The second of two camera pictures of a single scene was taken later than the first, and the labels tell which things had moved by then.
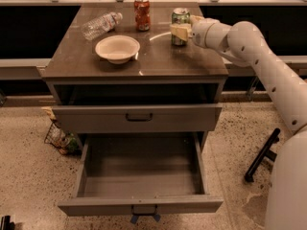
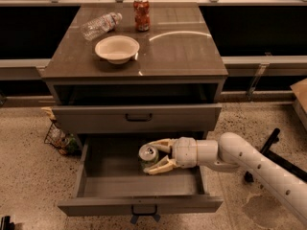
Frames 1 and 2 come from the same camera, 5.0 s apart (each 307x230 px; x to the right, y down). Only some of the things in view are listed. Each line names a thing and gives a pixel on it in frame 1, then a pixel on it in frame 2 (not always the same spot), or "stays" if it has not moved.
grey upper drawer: x=137 y=118 stays
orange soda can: x=141 y=5 stays
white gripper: x=201 y=33 -> x=185 y=151
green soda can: x=179 y=15 -> x=148 y=156
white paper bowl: x=117 y=49 stays
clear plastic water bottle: x=97 y=27 stays
